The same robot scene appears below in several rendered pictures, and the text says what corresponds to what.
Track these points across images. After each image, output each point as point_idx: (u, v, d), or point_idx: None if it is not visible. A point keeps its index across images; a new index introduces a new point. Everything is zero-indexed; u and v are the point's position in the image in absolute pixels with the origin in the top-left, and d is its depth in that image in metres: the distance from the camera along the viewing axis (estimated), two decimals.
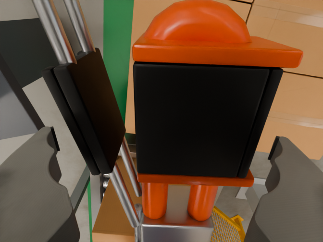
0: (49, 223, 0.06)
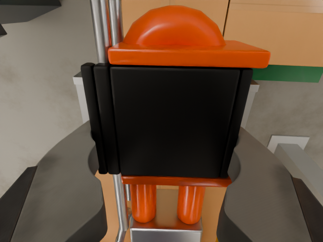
0: (80, 213, 0.06)
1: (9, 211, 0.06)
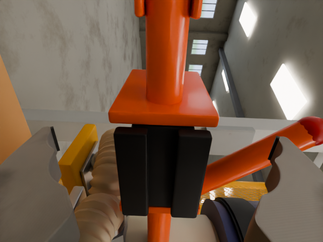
0: (49, 223, 0.06)
1: None
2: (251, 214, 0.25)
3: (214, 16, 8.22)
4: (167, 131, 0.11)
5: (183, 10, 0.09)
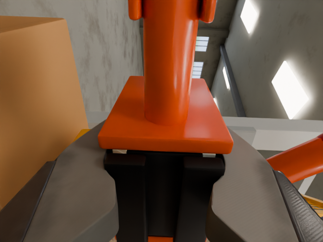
0: (93, 211, 0.07)
1: (27, 203, 0.07)
2: None
3: (215, 12, 8.13)
4: (170, 159, 0.09)
5: (191, 11, 0.07)
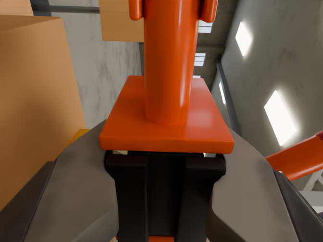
0: (93, 211, 0.07)
1: (27, 203, 0.07)
2: None
3: (211, 31, 8.52)
4: (171, 159, 0.09)
5: (192, 11, 0.07)
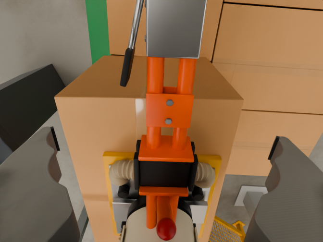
0: (49, 223, 0.06)
1: None
2: None
3: None
4: (140, 151, 0.31)
5: (148, 121, 0.28)
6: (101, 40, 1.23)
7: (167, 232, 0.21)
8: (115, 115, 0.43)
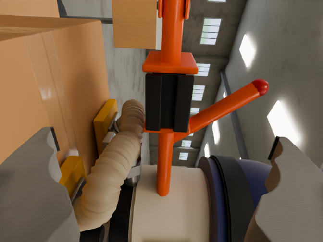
0: (49, 223, 0.06)
1: None
2: (230, 161, 0.35)
3: (216, 42, 8.78)
4: (172, 77, 0.21)
5: (180, 15, 0.19)
6: None
7: (267, 81, 0.25)
8: (3, 100, 0.16)
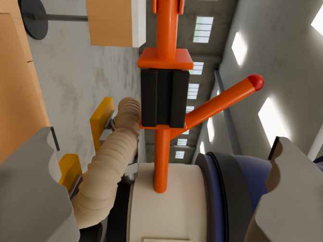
0: (49, 223, 0.06)
1: None
2: (228, 157, 0.35)
3: (208, 41, 8.80)
4: (167, 72, 0.21)
5: (175, 10, 0.19)
6: None
7: (262, 77, 0.25)
8: None
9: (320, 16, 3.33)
